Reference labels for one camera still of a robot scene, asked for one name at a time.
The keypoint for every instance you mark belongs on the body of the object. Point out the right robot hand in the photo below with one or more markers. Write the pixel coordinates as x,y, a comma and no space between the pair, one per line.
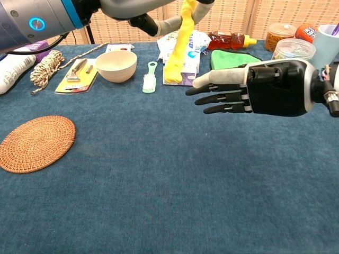
278,90

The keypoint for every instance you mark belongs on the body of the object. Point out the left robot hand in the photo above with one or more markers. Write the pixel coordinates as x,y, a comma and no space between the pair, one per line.
127,8

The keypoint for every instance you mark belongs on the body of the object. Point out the yellow rubbery stick toy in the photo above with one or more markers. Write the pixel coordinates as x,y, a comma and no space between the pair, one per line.
177,61

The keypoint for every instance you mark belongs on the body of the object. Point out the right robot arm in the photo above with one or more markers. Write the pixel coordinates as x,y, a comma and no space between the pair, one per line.
331,100

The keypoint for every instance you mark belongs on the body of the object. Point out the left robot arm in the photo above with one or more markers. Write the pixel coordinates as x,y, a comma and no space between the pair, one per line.
26,23

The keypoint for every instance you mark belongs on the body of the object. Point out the small white snack packet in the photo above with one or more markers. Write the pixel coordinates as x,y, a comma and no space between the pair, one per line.
116,47

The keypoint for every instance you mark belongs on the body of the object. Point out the clear jar of binder clips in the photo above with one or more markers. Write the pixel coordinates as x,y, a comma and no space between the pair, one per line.
294,49

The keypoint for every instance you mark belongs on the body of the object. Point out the black stand pole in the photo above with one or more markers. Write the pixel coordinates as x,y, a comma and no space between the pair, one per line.
90,35

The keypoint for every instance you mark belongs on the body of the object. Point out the jar of rubber bands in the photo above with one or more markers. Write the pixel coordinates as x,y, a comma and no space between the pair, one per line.
275,39

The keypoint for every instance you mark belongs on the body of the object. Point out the green microfiber cloth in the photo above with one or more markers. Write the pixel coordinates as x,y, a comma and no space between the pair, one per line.
227,59

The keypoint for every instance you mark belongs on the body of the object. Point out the beige bowl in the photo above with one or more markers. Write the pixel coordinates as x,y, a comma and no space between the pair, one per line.
116,68

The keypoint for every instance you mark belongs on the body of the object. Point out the orange can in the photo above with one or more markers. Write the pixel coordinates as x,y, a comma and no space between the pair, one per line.
304,33

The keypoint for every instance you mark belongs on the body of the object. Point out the light blue cup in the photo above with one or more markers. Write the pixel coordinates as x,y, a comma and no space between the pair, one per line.
324,45

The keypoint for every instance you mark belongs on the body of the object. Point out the honey bottle yellow cap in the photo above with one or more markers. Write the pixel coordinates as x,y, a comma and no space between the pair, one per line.
225,39

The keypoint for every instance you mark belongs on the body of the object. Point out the white printed bag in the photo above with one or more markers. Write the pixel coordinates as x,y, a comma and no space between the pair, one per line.
201,39

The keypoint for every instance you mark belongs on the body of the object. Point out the white and blue carton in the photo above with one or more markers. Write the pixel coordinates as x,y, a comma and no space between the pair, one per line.
192,56

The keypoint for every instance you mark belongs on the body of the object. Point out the blue binder clip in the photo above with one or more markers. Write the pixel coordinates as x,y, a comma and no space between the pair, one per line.
204,51

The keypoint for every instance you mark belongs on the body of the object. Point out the bamboo folding screen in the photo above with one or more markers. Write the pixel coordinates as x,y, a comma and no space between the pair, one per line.
238,16

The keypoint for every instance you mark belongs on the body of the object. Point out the purple tube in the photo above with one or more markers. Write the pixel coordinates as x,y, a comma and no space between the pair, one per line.
336,29

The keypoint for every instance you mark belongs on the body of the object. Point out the razor in yellow blister pack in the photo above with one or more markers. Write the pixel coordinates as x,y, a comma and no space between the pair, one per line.
79,79

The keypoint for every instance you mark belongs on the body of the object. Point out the purple and white carton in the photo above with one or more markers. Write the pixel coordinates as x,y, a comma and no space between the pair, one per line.
189,78

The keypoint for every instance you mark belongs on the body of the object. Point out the purple cardboard box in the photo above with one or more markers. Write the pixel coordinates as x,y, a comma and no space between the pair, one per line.
43,55

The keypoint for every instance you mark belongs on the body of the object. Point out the white drink bottle yellow cap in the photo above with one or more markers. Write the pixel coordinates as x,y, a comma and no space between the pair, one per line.
13,71

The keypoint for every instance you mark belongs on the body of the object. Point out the dark blue box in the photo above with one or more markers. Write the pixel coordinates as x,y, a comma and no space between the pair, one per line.
1,56

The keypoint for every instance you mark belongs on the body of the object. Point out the blue velvet tablecloth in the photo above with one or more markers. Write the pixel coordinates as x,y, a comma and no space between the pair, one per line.
159,172

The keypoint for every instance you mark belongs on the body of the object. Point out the round woven rattan coaster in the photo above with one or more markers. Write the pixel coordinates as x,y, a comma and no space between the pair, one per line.
39,143

